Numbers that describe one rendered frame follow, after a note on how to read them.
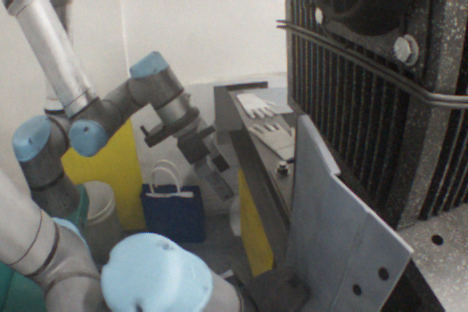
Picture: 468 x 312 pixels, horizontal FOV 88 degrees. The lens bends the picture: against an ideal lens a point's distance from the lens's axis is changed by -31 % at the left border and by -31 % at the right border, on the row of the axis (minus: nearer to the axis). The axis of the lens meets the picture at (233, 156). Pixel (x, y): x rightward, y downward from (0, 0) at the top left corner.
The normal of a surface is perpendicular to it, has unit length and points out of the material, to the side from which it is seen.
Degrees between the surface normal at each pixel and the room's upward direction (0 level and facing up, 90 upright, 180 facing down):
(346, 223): 90
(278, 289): 24
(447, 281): 0
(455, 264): 0
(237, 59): 90
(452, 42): 90
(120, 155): 87
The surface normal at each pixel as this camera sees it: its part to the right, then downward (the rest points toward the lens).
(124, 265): -0.37, -0.62
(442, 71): 0.18, 0.52
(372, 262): -0.91, 0.25
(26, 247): 0.82, 0.16
